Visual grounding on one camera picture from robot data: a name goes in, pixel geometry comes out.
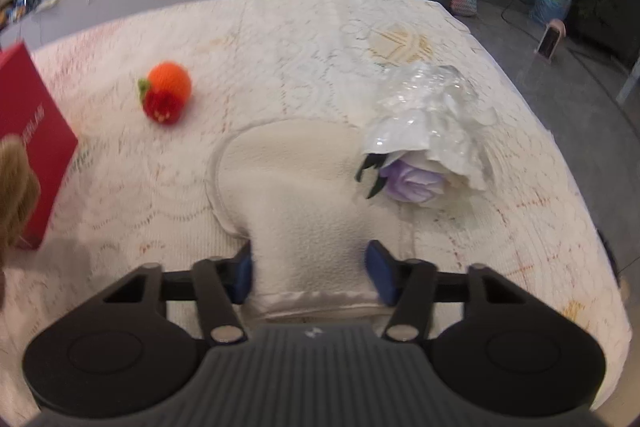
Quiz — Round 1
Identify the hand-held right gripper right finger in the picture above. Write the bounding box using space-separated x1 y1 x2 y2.
364 240 529 341

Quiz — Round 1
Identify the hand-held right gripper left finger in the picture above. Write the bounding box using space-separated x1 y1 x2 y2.
101 241 254 349

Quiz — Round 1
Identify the white fleece cloth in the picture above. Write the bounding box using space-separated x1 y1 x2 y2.
206 118 416 323

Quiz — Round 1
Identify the brown knotted plush cushion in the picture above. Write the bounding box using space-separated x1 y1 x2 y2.
0 138 42 269

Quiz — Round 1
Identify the red box with orange lid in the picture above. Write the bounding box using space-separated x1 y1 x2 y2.
0 42 79 251

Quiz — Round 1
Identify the purple wrapped artificial rose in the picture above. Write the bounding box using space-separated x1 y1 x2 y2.
355 62 499 208

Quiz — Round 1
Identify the orange and red knitted toy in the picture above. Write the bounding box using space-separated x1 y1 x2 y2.
137 62 193 126

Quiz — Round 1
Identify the phone on stand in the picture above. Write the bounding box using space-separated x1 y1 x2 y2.
534 19 567 64

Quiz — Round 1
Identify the blue water bottle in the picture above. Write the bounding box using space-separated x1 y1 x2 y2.
529 0 572 26

